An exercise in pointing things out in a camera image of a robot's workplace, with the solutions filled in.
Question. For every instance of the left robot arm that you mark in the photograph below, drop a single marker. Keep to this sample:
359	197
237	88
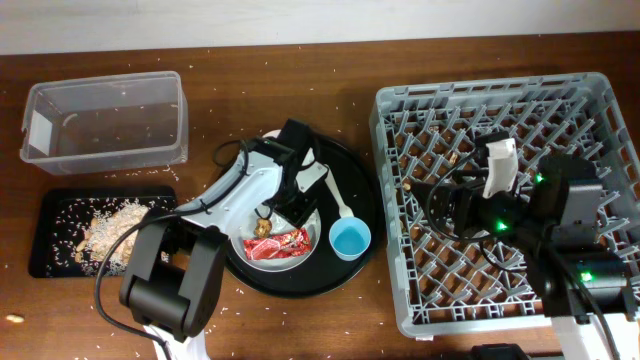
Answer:
173	278

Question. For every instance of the red snack wrapper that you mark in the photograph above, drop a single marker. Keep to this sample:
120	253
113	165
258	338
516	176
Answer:
292	244

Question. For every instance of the round black serving tray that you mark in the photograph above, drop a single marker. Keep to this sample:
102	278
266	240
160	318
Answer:
324	271

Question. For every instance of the peanut on table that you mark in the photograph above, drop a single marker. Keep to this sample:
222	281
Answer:
15	318

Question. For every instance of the grey dishwasher rack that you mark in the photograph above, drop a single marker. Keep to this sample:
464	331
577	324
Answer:
440	287

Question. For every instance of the pink bowl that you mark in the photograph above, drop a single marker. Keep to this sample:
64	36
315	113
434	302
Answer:
309	157

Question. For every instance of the clear plastic bin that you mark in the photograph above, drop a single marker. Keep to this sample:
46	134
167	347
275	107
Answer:
106	123

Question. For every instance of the rice and peanut pile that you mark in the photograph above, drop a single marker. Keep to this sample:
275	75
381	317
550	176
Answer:
103	231

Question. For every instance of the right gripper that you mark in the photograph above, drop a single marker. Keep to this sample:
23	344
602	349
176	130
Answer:
472	195

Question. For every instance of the black rectangular tray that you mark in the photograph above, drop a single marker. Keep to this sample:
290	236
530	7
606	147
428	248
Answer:
67	215

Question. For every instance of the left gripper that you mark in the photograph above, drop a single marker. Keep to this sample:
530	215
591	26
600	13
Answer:
301	210

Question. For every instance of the light blue cup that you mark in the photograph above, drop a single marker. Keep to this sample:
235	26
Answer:
349	237

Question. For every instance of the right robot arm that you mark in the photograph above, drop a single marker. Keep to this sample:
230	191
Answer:
585	288

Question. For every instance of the grey plate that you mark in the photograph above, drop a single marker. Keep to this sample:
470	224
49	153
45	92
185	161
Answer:
242	228

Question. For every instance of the brown food scrap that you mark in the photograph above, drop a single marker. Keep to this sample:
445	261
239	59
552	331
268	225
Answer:
263	228

